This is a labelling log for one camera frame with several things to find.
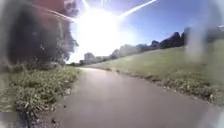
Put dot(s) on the grass verge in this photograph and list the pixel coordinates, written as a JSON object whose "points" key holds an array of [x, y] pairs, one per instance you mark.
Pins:
{"points": [[40, 88]]}

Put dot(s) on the grass slope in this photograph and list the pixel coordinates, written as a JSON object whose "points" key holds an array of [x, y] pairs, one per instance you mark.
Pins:
{"points": [[166, 66]]}

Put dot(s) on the dark trees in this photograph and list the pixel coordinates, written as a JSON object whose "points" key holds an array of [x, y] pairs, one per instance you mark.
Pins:
{"points": [[40, 36]]}

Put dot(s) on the grey asphalt path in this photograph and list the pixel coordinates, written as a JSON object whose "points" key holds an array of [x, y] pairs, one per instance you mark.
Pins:
{"points": [[113, 103]]}

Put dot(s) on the row of distant trees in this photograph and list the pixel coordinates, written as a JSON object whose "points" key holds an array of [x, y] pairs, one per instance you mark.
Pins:
{"points": [[146, 46]]}

